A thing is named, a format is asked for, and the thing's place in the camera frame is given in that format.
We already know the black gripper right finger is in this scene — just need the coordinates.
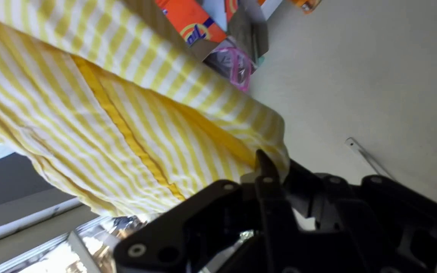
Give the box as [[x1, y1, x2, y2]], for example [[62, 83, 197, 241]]
[[281, 159, 437, 273]]

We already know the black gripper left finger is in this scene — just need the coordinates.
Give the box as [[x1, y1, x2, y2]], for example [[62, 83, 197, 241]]
[[112, 148, 300, 273]]

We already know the yellow striped towel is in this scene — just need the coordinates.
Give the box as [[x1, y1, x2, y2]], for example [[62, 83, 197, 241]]
[[0, 0, 291, 222]]

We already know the steel mixing bowl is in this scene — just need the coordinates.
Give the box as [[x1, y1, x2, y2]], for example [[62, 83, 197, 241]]
[[71, 213, 147, 273]]

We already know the pink zip plastic bag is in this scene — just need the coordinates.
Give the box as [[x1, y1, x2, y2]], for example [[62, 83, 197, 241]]
[[203, 36, 259, 95]]

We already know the metal wall bracket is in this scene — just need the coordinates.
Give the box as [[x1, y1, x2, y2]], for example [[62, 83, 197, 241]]
[[343, 134, 397, 178]]

